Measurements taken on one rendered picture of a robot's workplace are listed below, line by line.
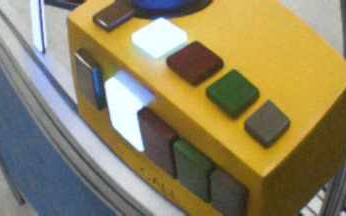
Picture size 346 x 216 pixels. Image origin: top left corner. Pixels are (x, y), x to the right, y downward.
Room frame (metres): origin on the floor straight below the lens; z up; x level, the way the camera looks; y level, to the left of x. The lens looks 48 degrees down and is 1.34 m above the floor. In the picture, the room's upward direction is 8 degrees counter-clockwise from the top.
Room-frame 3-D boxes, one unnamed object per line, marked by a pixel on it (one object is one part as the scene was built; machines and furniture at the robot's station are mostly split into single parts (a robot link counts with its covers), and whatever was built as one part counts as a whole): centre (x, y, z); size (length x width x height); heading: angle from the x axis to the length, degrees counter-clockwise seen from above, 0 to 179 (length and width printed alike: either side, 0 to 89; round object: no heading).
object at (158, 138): (0.25, 0.01, 1.04); 0.02 x 0.01 x 0.03; 34
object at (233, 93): (0.24, -0.03, 1.08); 0.02 x 0.02 x 0.01; 34
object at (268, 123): (0.22, -0.04, 1.08); 0.02 x 0.02 x 0.01; 34
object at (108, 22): (0.30, 0.02, 1.08); 0.02 x 0.02 x 0.01; 34
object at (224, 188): (0.21, -0.02, 1.04); 0.02 x 0.01 x 0.03; 34
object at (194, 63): (0.26, -0.01, 1.08); 0.02 x 0.02 x 0.01; 34
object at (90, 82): (0.29, 0.04, 1.04); 0.02 x 0.01 x 0.03; 34
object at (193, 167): (0.23, -0.01, 1.04); 0.02 x 0.01 x 0.03; 34
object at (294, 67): (0.29, -0.03, 1.02); 0.16 x 0.10 x 0.11; 34
